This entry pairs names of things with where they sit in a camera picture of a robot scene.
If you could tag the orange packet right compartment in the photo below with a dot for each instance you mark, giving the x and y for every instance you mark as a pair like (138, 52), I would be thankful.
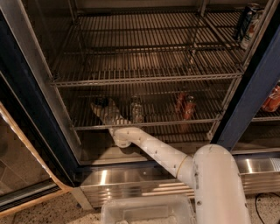
(273, 101)

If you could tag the dark blue can top shelf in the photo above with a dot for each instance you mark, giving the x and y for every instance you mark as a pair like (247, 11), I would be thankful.
(244, 20)

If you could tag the stainless steel fridge base grille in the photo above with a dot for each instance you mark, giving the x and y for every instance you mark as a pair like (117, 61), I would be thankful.
(258, 175)

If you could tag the wire fridge shelf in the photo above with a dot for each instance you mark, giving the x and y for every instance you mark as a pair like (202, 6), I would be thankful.
(134, 66)
(148, 31)
(158, 102)

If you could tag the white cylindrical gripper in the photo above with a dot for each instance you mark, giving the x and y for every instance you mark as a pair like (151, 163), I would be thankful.
(110, 111)

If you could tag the bottom wire fridge shelf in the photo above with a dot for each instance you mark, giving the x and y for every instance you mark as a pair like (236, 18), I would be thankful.
(158, 102)

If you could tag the red soda can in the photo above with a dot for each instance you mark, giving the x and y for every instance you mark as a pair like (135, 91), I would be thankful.
(189, 107)
(179, 102)

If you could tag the white can top shelf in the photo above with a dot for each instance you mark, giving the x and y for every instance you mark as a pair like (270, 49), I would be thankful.
(251, 29)

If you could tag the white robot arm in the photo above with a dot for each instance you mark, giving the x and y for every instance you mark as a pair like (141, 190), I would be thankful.
(211, 172)

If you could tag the glass fridge door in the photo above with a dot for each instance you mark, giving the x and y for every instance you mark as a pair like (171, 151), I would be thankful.
(26, 176)

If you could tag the clear plastic bin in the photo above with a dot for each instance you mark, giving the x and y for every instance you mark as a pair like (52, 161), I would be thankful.
(165, 209)

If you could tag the clear glass bottle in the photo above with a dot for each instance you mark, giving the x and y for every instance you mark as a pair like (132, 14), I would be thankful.
(136, 110)

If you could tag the red soda can rear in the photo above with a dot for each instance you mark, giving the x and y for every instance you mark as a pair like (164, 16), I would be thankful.
(179, 102)

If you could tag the middle wire fridge shelf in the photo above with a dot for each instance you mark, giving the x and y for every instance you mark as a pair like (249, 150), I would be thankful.
(134, 66)

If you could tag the upper wire fridge shelf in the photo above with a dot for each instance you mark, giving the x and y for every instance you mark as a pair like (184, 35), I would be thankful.
(148, 31)

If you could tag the blue pepsi can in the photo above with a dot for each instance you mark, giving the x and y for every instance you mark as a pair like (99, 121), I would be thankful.
(101, 101)

